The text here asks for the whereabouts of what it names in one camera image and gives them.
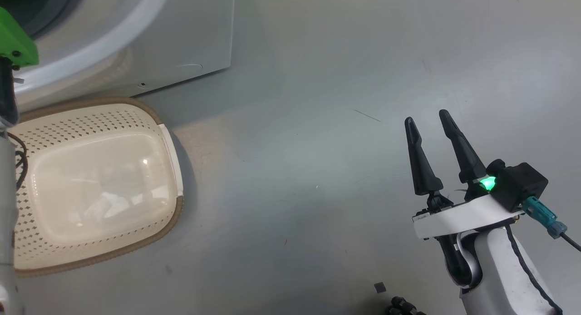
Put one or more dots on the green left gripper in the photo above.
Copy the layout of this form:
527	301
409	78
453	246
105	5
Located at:
13	42

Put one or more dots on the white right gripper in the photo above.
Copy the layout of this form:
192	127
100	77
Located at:
454	219

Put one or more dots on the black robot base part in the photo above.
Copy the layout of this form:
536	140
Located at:
404	307

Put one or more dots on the cream perforated laundry basket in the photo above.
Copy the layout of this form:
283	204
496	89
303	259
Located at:
100	183

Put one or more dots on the white washing machine body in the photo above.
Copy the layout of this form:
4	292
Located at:
181	33

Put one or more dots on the small grey floor tag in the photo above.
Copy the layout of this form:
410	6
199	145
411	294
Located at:
380	287

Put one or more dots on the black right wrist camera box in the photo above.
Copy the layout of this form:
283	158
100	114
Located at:
517	185

